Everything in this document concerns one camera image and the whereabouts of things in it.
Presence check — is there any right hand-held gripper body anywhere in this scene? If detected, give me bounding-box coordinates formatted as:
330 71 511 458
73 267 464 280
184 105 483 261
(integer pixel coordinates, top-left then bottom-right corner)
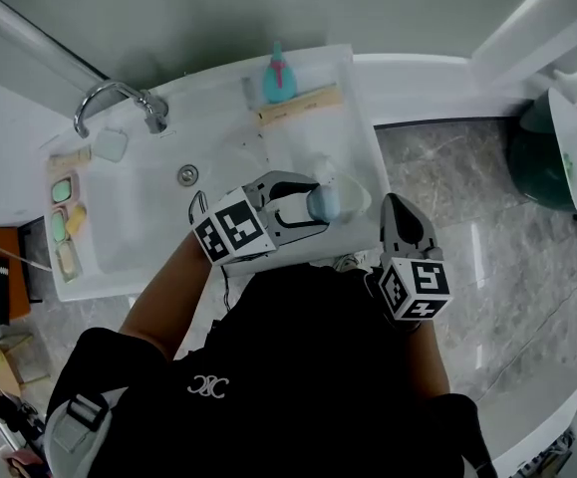
378 247 454 322

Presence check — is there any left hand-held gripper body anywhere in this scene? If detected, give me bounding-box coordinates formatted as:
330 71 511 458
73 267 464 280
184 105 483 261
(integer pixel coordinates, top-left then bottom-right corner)
192 180 282 267

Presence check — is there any clear glass cup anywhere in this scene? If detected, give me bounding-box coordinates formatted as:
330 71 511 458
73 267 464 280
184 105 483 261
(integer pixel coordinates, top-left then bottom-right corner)
306 184 342 224

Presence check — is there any person's left forearm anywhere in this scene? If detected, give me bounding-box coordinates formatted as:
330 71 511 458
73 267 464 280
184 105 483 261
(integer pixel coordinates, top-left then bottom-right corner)
118 226 229 362

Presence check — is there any person's right forearm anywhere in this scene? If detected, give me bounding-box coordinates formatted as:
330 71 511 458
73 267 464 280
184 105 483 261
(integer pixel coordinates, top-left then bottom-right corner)
400 319 452 398

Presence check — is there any clear plastic lid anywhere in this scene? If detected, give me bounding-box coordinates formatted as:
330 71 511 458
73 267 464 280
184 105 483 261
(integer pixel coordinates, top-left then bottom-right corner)
92 126 130 164

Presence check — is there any person's white shoe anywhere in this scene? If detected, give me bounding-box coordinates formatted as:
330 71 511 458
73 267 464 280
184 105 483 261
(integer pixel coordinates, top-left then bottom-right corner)
332 251 369 273

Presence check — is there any long wooden holder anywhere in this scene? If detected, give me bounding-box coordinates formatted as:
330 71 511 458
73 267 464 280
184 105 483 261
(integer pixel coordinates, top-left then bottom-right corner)
256 85 343 127

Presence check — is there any teal dispenser bottle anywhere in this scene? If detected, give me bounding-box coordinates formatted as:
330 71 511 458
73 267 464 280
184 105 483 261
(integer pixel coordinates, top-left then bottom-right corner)
261 40 299 105

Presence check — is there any white sink vanity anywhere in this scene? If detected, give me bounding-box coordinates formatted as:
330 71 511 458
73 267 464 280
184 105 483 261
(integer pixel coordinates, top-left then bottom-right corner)
43 43 393 303

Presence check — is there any person's black shirt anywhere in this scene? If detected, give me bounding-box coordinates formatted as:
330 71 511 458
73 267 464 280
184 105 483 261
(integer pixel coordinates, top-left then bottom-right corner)
43 261 498 478

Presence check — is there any white window ledge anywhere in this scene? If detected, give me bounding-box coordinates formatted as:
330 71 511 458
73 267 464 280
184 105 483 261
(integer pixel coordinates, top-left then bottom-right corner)
352 54 534 129

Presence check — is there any chrome faucet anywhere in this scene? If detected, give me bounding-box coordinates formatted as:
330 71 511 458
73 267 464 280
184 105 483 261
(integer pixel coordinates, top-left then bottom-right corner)
73 80 169 139

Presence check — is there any white curved furniture piece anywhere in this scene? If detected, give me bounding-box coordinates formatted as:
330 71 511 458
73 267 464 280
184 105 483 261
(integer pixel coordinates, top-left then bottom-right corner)
476 346 577 478

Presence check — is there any short wooden block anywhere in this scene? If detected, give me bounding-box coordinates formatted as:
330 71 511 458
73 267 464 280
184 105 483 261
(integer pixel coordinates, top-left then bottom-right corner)
48 145 93 169

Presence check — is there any thin white pole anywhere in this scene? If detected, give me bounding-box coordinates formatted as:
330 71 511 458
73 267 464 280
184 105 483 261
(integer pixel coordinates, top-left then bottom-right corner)
0 233 53 272

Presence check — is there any wooden stool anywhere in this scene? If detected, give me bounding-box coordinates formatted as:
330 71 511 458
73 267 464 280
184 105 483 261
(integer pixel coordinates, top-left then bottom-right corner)
0 334 51 398

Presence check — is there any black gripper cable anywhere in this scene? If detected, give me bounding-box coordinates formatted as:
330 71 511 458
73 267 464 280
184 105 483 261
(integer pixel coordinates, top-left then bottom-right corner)
186 189 210 224

